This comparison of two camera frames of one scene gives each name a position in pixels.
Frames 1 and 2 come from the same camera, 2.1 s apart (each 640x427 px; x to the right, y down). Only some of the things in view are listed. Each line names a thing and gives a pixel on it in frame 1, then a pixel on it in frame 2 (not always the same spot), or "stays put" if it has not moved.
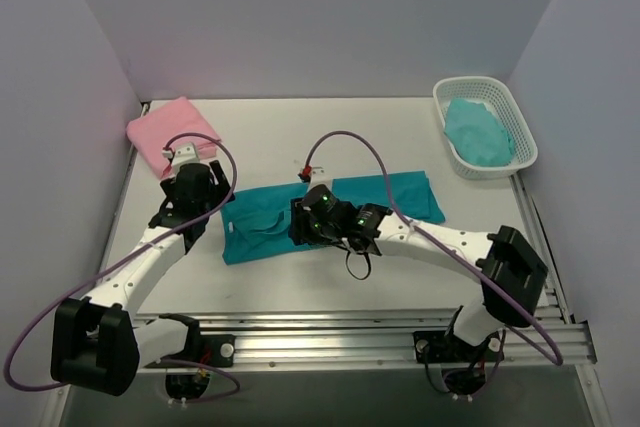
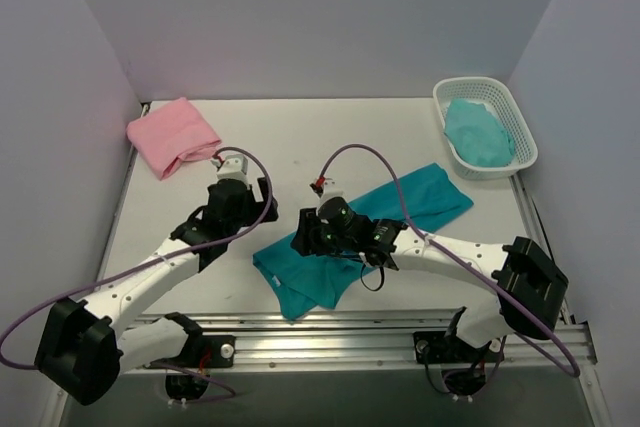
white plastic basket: x=495 y=96 stays put
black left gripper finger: x=223 y=182 → x=272 y=215
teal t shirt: x=261 y=222 → x=323 y=255
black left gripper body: x=215 y=187 → x=262 y=194
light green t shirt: x=476 y=135 stays put
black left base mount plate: x=212 y=350 stays put
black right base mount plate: x=444 y=347 stays put
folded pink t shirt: x=170 y=126 stays put
